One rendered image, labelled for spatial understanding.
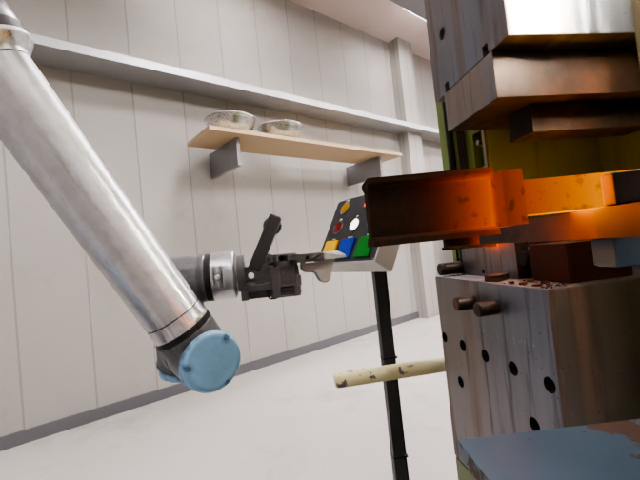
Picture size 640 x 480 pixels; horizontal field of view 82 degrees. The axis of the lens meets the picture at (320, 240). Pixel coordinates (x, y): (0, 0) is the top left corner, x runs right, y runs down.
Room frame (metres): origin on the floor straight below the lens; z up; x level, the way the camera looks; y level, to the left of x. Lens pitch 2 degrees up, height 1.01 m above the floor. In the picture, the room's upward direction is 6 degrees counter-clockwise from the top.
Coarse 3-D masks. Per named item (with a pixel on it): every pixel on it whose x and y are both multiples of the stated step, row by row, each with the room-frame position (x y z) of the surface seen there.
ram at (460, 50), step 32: (448, 0) 0.84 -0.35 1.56; (480, 0) 0.73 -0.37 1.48; (512, 0) 0.67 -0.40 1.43; (544, 0) 0.67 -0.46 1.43; (576, 0) 0.68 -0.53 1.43; (608, 0) 0.69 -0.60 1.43; (448, 32) 0.86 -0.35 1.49; (480, 32) 0.74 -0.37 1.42; (512, 32) 0.66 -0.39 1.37; (544, 32) 0.67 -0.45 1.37; (576, 32) 0.68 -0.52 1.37; (608, 32) 0.69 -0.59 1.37; (448, 64) 0.87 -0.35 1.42
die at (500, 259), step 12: (564, 240) 0.73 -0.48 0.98; (468, 252) 0.88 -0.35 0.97; (480, 252) 0.83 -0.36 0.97; (492, 252) 0.78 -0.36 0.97; (504, 252) 0.75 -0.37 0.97; (516, 252) 0.71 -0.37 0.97; (468, 264) 0.89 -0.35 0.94; (480, 264) 0.83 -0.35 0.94; (492, 264) 0.79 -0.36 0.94; (504, 264) 0.75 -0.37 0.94; (516, 264) 0.71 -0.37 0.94; (516, 276) 0.72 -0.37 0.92; (528, 276) 0.72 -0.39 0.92
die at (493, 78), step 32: (480, 64) 0.75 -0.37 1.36; (512, 64) 0.72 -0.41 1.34; (544, 64) 0.73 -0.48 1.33; (576, 64) 0.74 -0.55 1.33; (608, 64) 0.75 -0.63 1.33; (448, 96) 0.89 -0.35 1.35; (480, 96) 0.76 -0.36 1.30; (512, 96) 0.72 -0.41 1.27; (544, 96) 0.73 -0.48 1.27; (576, 96) 0.75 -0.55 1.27; (608, 96) 0.77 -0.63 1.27; (448, 128) 0.91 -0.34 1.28; (480, 128) 0.90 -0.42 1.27
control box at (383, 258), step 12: (360, 204) 1.34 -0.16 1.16; (336, 216) 1.44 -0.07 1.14; (348, 216) 1.37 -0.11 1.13; (360, 216) 1.30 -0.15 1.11; (348, 228) 1.34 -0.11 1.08; (360, 228) 1.27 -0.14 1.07; (372, 252) 1.15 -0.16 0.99; (384, 252) 1.15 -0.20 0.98; (396, 252) 1.18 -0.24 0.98; (336, 264) 1.30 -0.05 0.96; (348, 264) 1.25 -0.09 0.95; (360, 264) 1.21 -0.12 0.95; (372, 264) 1.16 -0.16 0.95; (384, 264) 1.15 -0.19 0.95
